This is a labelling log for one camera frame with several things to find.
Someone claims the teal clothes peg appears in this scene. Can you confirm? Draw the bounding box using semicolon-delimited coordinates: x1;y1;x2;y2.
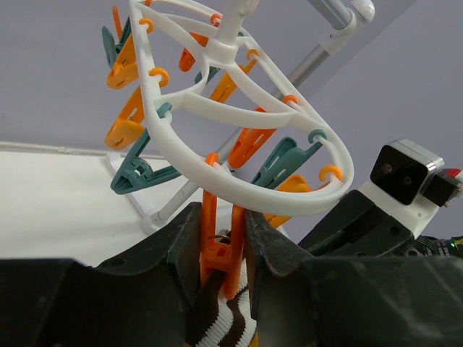
110;101;182;196

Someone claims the white round clip hanger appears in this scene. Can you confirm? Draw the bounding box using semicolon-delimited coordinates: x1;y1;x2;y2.
106;1;354;217

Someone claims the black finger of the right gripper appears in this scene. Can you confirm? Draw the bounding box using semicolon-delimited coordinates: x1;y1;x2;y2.
298;190;415;257

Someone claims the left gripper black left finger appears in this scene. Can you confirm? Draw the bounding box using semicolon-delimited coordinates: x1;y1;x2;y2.
1;202;201;346

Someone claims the white clothes drying rack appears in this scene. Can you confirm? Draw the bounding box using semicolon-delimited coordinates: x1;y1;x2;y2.
104;0;377;234

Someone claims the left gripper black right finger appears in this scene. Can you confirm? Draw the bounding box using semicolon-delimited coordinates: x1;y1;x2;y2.
245;211;462;346

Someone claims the mustard brown striped sock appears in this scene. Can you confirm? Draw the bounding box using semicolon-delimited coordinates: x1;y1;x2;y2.
185;261;259;347

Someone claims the yellow orange clothes peg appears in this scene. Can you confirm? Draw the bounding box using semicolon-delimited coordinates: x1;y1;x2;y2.
105;86;145;150

